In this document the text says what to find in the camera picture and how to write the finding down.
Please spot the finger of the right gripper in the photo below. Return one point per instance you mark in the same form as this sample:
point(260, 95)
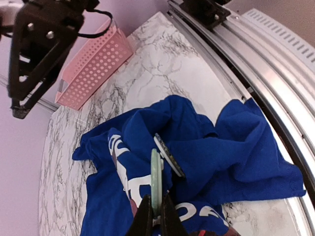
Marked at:
point(33, 69)

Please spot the pink perforated plastic basket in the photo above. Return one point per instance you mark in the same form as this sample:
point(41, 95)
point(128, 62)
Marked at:
point(93, 64)

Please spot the round green-rimmed brooch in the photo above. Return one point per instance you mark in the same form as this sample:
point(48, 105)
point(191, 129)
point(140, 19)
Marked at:
point(156, 182)

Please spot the round floral brooch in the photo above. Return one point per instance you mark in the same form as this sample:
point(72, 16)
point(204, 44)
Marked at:
point(166, 154)

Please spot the front aluminium rail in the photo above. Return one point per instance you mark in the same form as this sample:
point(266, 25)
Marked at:
point(258, 55)

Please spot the blue panda t-shirt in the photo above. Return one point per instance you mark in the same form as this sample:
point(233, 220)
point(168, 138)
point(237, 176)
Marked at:
point(235, 159)

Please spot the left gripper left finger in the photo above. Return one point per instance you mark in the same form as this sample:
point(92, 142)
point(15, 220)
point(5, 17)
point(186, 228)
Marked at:
point(142, 224)

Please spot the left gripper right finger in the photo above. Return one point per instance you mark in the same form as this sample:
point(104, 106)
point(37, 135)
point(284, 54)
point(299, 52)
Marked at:
point(170, 224)

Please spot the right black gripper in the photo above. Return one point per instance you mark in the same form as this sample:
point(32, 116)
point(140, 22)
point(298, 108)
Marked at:
point(43, 34)

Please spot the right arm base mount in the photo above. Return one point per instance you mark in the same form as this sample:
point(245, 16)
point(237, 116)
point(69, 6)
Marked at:
point(209, 13)

